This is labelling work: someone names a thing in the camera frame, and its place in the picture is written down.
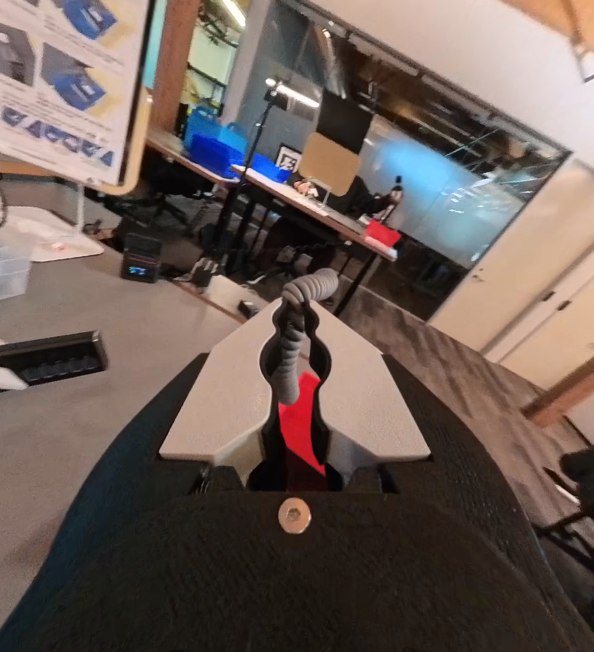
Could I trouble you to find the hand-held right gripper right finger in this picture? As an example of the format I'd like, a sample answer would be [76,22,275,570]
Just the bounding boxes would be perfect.
[302,300,432,467]

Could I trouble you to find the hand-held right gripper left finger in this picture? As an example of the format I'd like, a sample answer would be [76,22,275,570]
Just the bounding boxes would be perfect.
[158,300,299,468]

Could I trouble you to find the black usb hub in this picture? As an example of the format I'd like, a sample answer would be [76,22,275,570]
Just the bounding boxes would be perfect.
[0,330,110,394]

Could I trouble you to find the red plastic bin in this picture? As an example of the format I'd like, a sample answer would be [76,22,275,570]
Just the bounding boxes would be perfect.
[278,371,328,477]

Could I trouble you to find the grey usb cable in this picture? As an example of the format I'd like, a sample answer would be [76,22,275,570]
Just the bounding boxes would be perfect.
[268,267,339,406]

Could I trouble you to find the white sign stand base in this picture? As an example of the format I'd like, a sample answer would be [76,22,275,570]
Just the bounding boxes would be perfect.
[0,204,105,263]

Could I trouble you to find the black battery charger dock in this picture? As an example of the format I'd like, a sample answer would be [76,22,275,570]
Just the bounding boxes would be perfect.
[194,256,222,289]

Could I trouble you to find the black charger case with screen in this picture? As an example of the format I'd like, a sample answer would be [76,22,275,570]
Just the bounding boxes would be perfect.
[120,232,163,282]

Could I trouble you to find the small red bin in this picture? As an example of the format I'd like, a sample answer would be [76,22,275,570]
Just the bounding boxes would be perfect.
[365,219,403,249]

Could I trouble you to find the white double door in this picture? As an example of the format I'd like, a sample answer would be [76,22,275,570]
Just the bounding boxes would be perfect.
[430,158,594,373]

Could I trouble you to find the long wooden table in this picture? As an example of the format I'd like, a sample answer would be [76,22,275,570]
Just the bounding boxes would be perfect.
[146,127,242,266]
[231,163,400,316]

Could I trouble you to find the black office chair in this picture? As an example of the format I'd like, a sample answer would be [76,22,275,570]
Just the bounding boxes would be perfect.
[531,438,594,617]

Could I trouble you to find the blue plastic bin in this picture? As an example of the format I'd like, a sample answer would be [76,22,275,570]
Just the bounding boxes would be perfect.
[190,133,242,179]
[246,153,298,182]

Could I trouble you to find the framed tag sign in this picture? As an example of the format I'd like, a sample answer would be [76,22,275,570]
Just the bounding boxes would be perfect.
[277,145,304,175]

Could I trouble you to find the poster sign on wooden board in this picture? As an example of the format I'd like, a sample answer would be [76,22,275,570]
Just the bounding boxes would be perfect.
[0,0,156,197]

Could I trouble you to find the blue carry bag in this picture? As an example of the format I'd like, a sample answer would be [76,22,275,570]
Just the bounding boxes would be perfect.
[182,106,249,153]

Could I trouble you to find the black hanging panel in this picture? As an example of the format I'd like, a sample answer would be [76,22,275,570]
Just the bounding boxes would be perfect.
[317,92,374,153]

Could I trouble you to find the black tripod light stand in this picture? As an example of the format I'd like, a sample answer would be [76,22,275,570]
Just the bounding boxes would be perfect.
[223,76,298,276]

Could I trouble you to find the wooden pillar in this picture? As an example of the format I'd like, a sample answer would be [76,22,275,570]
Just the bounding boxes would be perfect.
[152,0,202,134]

